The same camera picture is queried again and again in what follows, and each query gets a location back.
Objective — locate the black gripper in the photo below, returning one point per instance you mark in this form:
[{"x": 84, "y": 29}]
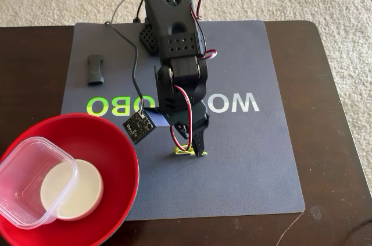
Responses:
[{"x": 200, "y": 138}]

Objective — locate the yellow-green clothespin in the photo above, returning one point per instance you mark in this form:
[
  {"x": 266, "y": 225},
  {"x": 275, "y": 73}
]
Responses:
[{"x": 181, "y": 152}]

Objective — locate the small white bowl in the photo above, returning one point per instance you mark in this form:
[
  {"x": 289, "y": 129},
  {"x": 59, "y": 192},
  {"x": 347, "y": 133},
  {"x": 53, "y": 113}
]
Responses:
[{"x": 87, "y": 188}]

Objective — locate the dark grey plastic part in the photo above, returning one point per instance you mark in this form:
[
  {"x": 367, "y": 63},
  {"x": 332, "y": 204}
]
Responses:
[{"x": 95, "y": 71}]

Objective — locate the clear plastic container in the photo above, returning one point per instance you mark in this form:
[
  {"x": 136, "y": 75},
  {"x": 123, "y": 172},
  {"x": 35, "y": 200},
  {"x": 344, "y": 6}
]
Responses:
[{"x": 26, "y": 188}]

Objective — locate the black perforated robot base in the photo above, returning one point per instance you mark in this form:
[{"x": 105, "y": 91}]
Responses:
[{"x": 148, "y": 39}]

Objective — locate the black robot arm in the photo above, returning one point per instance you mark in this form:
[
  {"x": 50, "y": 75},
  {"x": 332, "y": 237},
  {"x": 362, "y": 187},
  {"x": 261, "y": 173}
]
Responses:
[{"x": 171, "y": 10}]

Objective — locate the red bowl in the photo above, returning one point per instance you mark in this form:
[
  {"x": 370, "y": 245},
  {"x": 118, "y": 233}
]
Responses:
[{"x": 116, "y": 164}]

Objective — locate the grey WOWROBO mat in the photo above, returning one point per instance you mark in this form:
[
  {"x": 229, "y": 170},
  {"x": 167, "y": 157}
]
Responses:
[{"x": 247, "y": 156}]

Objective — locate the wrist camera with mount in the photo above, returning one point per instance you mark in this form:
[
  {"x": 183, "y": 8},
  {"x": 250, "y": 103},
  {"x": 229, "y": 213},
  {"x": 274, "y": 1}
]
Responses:
[{"x": 138, "y": 126}]

